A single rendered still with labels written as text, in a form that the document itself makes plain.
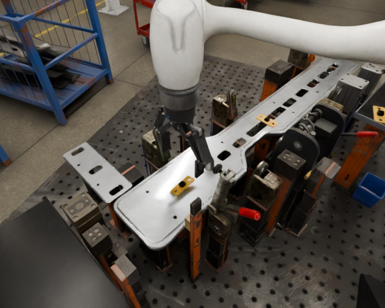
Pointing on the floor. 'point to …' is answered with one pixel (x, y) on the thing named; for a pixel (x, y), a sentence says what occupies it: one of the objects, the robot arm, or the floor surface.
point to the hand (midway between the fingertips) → (181, 159)
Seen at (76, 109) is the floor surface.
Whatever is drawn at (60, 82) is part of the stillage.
